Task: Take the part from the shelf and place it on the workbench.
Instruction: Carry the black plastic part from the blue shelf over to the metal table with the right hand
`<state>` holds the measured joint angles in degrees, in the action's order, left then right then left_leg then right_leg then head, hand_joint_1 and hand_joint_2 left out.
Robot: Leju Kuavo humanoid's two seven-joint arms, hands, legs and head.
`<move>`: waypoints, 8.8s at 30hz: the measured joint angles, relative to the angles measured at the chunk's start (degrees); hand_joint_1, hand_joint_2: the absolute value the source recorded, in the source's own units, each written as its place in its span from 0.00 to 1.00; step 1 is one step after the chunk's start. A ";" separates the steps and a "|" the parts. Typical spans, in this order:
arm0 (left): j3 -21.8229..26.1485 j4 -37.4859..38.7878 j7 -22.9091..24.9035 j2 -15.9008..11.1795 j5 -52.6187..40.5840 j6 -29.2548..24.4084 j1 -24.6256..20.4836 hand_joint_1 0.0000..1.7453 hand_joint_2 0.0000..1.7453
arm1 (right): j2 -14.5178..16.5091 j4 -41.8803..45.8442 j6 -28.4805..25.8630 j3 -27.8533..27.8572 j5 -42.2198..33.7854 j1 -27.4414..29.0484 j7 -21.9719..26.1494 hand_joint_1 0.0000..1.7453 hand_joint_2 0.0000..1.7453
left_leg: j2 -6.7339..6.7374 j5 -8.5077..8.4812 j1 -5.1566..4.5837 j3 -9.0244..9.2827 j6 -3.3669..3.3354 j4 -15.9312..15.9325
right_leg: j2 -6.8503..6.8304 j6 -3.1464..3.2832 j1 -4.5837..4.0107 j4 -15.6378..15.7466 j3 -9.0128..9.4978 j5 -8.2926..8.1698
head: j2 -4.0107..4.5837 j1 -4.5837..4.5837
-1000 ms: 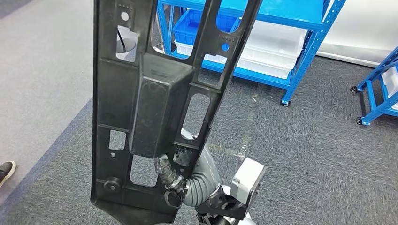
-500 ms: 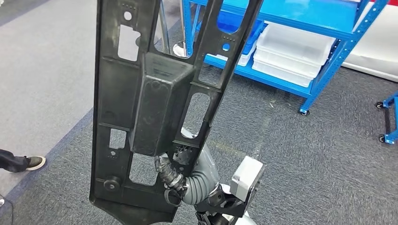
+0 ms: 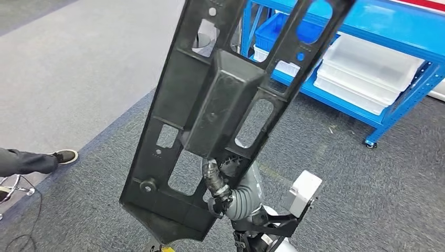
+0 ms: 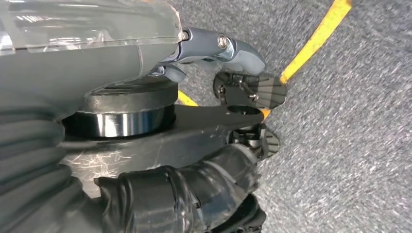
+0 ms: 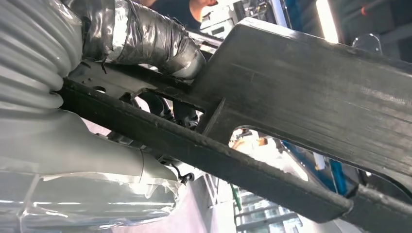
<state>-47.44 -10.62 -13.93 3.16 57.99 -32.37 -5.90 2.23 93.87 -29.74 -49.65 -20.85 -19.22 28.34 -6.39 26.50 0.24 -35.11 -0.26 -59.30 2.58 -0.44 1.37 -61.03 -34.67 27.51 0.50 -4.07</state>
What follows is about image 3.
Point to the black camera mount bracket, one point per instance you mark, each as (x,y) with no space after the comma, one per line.
(278,222)

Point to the blue plastic bin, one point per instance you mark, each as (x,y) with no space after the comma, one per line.
(271,31)

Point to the stacked translucent plastic bins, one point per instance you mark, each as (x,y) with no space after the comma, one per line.
(365,69)

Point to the person's leg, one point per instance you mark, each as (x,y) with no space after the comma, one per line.
(24,161)

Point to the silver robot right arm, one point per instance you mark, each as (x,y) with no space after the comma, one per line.
(245,198)

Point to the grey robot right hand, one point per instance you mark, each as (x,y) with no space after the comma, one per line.
(215,184)

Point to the white plastic bin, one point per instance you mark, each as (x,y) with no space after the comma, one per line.
(288,67)

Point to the blue metal shelf rack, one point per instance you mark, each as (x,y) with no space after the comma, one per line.
(382,21)

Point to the chrome chair base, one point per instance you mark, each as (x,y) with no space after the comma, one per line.
(14,189)

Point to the red barrier belt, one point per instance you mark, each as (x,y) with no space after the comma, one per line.
(427,4)

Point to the person's foot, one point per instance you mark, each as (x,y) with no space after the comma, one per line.
(66,156)

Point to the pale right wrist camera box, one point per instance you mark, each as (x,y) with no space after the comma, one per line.
(304,191)

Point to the black plastic plate bracket part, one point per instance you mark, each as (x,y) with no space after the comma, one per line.
(215,104)

